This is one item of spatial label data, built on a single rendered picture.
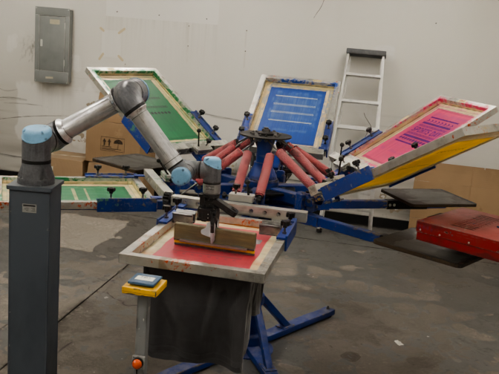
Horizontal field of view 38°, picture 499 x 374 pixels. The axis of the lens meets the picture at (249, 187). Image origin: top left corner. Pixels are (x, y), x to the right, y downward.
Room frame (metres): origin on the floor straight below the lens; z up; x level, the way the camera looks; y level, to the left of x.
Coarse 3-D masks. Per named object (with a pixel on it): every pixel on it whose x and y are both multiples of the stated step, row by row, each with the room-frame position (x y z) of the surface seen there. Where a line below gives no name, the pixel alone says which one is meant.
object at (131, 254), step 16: (160, 224) 3.19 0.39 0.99; (240, 224) 3.40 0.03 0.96; (256, 224) 3.39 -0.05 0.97; (144, 240) 2.92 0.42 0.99; (128, 256) 2.72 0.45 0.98; (144, 256) 2.72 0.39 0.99; (272, 256) 2.85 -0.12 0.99; (192, 272) 2.67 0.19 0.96; (208, 272) 2.66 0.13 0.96; (224, 272) 2.65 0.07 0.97; (240, 272) 2.64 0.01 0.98; (256, 272) 2.63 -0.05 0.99
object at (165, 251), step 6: (228, 228) 3.35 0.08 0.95; (168, 240) 3.07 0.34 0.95; (174, 240) 3.08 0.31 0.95; (162, 246) 2.98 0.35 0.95; (168, 246) 2.98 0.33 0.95; (174, 246) 2.99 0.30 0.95; (156, 252) 2.89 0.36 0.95; (162, 252) 2.90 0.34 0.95; (168, 252) 2.90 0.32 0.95; (180, 258) 2.84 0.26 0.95; (186, 258) 2.85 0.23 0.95; (192, 258) 2.85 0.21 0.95; (198, 258) 2.86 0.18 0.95
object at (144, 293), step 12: (132, 288) 2.47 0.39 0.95; (144, 288) 2.47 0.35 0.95; (156, 288) 2.48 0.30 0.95; (144, 300) 2.51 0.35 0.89; (144, 312) 2.51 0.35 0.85; (144, 324) 2.51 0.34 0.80; (144, 336) 2.51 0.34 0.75; (144, 348) 2.51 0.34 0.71; (132, 360) 2.50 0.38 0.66; (144, 360) 2.49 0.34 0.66; (144, 372) 2.51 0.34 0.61
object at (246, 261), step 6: (258, 234) 3.28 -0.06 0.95; (264, 234) 3.29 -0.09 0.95; (264, 240) 3.19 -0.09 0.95; (258, 246) 3.09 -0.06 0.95; (258, 252) 3.00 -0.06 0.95; (204, 258) 2.86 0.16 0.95; (210, 258) 2.87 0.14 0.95; (246, 258) 2.91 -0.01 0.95; (252, 258) 2.92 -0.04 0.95; (222, 264) 2.81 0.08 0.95; (228, 264) 2.81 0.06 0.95; (234, 264) 2.82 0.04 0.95; (240, 264) 2.83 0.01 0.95; (246, 264) 2.83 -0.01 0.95
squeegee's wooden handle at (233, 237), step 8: (176, 224) 3.01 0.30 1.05; (184, 224) 3.01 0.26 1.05; (192, 224) 3.01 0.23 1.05; (176, 232) 3.01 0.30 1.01; (184, 232) 3.00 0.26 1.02; (192, 232) 3.00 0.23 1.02; (200, 232) 2.99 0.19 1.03; (216, 232) 2.97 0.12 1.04; (224, 232) 2.97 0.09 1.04; (232, 232) 2.96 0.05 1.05; (240, 232) 2.95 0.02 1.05; (248, 232) 2.95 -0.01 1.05; (200, 240) 2.99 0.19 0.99; (208, 240) 2.98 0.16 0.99; (216, 240) 2.97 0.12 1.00; (224, 240) 2.97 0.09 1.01; (232, 240) 2.96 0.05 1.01; (240, 240) 2.95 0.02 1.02; (248, 240) 2.94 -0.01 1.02; (248, 248) 2.94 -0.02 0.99
